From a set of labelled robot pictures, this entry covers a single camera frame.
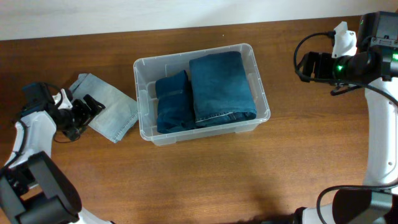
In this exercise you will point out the clear plastic storage container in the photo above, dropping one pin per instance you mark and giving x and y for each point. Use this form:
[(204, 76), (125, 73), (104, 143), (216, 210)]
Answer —
[(148, 70)]

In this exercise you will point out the light blue jeans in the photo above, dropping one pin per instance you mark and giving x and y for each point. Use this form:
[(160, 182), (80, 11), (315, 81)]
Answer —
[(120, 113)]

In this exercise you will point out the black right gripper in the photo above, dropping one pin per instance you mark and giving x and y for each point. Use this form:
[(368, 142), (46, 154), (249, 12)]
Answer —
[(313, 63)]

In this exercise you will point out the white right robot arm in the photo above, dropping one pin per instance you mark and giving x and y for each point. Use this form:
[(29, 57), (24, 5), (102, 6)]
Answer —
[(366, 59)]

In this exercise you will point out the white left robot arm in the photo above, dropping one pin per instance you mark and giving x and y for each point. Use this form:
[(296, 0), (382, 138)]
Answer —
[(33, 188)]

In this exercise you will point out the dark blue garment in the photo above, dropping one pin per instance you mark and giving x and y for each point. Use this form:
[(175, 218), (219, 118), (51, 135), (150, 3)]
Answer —
[(175, 111)]

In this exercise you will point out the dark blue jeans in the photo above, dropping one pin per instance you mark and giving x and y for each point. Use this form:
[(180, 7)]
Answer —
[(221, 91)]

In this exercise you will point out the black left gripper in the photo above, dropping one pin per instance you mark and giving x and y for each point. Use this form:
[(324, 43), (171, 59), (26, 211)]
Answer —
[(88, 111)]

